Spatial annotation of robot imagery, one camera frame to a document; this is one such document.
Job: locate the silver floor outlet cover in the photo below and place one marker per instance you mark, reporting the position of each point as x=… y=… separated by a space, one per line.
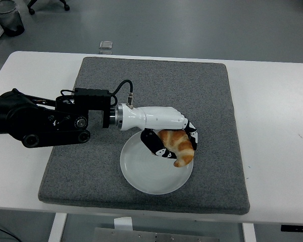
x=105 y=51
x=106 y=44

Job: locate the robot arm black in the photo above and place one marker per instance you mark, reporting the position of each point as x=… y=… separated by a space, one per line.
x=27 y=118

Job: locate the black table control panel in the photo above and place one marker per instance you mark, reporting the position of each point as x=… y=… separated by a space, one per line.
x=296 y=228

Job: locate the black trash bin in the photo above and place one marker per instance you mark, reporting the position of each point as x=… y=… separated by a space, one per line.
x=10 y=21

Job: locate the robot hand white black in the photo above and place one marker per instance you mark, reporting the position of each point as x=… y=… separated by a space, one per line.
x=154 y=117

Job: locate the white table leg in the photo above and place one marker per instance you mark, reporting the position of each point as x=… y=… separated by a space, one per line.
x=248 y=233
x=56 y=227

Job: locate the golden croissant bread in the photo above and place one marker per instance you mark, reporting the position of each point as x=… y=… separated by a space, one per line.
x=181 y=148

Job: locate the black office chair base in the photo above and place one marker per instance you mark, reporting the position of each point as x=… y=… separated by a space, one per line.
x=65 y=6

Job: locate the pale grey round plate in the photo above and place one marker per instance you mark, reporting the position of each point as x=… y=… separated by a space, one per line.
x=151 y=176

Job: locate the grey felt mat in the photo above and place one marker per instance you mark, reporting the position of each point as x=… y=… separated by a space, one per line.
x=166 y=75

